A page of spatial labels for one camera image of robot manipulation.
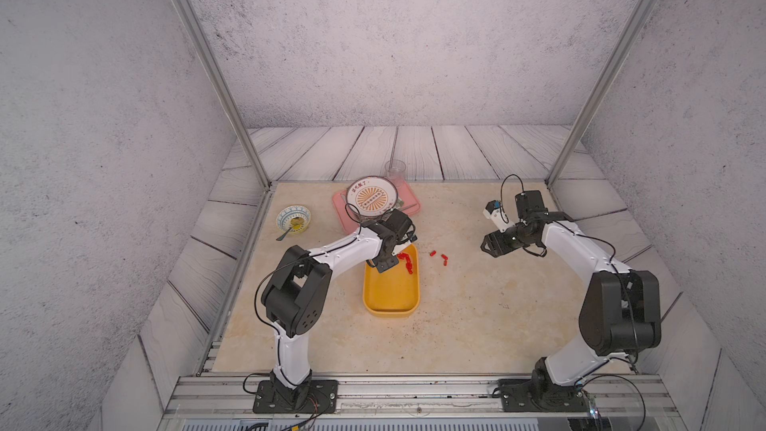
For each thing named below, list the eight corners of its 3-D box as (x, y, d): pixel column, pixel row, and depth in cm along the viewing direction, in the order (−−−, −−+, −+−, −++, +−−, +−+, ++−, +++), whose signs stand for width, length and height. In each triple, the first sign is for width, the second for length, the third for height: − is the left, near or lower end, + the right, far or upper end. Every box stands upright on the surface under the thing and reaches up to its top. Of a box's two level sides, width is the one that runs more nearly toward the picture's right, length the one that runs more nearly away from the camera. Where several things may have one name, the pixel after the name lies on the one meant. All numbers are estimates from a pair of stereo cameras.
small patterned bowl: (276, 233, 107) (273, 226, 104) (282, 213, 113) (279, 206, 110) (309, 233, 107) (306, 226, 104) (313, 213, 113) (311, 205, 110)
